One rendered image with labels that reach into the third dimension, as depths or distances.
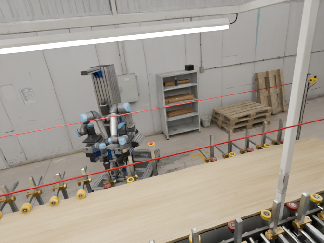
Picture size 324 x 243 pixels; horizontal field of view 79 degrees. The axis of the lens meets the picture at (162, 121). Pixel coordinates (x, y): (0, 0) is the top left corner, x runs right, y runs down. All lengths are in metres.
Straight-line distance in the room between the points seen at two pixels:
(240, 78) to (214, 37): 1.37
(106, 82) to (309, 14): 2.23
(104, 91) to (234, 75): 3.86
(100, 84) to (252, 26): 4.33
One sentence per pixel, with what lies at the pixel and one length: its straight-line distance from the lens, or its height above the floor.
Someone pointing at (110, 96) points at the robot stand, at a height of 1.63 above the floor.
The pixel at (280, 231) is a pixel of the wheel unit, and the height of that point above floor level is 0.85.
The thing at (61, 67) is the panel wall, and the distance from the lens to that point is 4.67.
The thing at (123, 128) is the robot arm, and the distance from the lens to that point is 2.74.
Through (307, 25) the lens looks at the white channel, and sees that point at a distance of 1.44.
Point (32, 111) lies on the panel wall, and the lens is 4.98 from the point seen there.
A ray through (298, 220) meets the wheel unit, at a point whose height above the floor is 0.89.
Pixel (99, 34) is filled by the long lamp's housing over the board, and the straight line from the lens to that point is 1.55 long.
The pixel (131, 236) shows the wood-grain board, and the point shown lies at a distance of 1.78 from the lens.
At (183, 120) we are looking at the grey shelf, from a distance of 5.35.
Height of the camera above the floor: 2.27
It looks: 22 degrees down
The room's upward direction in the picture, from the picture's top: 6 degrees counter-clockwise
